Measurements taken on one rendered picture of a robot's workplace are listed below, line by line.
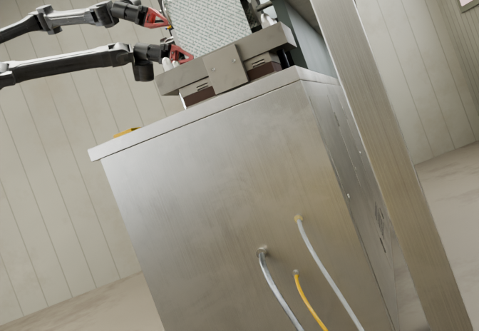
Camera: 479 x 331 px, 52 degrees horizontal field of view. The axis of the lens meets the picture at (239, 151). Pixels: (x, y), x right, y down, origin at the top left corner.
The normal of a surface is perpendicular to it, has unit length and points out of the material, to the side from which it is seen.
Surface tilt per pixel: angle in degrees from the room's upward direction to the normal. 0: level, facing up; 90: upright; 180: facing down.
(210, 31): 91
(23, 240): 90
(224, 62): 90
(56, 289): 90
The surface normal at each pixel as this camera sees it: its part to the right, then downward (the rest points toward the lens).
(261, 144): -0.26, 0.11
